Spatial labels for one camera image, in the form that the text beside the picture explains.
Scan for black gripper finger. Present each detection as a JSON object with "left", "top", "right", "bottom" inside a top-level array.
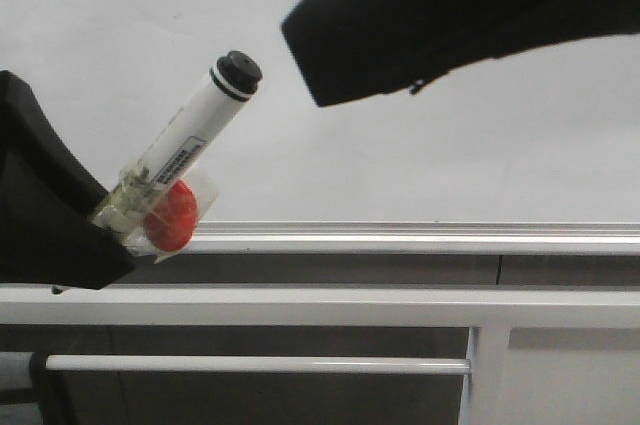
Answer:
[
  {"left": 1, "top": 70, "right": 135, "bottom": 290},
  {"left": 281, "top": 0, "right": 639, "bottom": 107}
]

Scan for red round magnet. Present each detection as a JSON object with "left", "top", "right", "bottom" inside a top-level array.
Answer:
[{"left": 143, "top": 180, "right": 198, "bottom": 252}]

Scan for white whiteboard marker black cap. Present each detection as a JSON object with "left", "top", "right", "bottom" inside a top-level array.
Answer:
[{"left": 89, "top": 49, "right": 264, "bottom": 236}]

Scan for white metal whiteboard stand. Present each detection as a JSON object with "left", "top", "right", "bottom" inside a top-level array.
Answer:
[{"left": 1, "top": 285, "right": 639, "bottom": 424}]

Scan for white whiteboard with aluminium frame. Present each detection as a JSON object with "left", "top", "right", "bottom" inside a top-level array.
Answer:
[{"left": 1, "top": 0, "right": 639, "bottom": 224}]

